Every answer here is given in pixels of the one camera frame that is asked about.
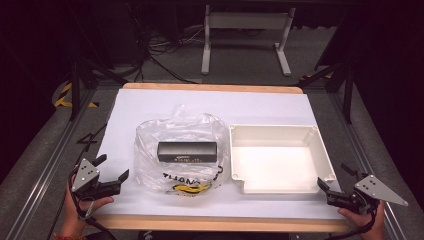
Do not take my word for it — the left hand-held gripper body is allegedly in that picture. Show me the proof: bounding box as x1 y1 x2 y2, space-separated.
70 158 122 202

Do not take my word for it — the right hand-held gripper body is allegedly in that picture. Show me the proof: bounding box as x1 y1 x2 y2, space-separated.
326 174 410 215

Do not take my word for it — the person's right hand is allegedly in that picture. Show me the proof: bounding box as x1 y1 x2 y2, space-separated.
336 199 387 240

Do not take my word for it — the person's left hand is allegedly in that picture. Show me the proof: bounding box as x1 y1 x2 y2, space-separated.
54 186 115 239

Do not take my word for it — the clear plastic bag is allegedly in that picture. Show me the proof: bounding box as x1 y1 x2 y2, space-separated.
133 104 232 198

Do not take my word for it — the white plastic container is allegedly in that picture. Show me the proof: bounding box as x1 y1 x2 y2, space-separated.
229 123 338 196

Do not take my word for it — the yellow black hazard tape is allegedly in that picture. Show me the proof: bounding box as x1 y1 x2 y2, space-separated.
53 81 100 109

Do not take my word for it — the black rectangular box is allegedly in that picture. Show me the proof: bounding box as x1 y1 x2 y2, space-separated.
156 141 219 164

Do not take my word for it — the black metal stand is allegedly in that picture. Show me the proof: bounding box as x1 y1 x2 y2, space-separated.
68 58 129 122
293 49 356 125

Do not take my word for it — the white table mat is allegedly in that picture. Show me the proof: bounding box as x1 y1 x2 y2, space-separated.
94 88 344 221

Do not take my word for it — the aluminium rail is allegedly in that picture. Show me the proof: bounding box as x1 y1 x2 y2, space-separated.
4 88 98 240
328 89 408 240

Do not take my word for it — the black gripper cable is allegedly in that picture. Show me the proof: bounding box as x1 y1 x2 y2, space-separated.
328 208 379 240
68 173 118 240

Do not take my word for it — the bundle of floor cables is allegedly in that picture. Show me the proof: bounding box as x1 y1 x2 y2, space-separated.
126 6 208 84

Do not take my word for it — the white metal table frame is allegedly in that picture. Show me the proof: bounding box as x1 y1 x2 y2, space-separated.
200 4 297 77

